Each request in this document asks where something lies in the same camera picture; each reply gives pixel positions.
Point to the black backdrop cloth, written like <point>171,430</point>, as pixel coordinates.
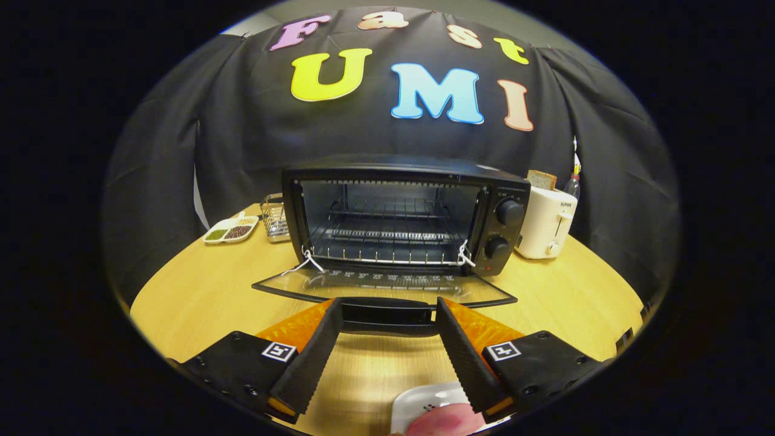
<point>242,139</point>

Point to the white pop-up toaster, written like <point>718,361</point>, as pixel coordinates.
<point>545,224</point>

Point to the black toaster oven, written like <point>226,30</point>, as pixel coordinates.
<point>424,166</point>

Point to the white divided dish with beans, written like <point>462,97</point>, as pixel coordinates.
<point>230,231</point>

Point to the clear plastic bottle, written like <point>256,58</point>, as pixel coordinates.
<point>573,188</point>

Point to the brown bread slice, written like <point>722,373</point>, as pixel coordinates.
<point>540,180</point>

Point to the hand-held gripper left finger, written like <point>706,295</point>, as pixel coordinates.
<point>312,363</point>

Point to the white square plate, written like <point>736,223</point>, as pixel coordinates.
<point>418,396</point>

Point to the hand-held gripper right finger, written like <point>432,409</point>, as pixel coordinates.
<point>463,363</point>

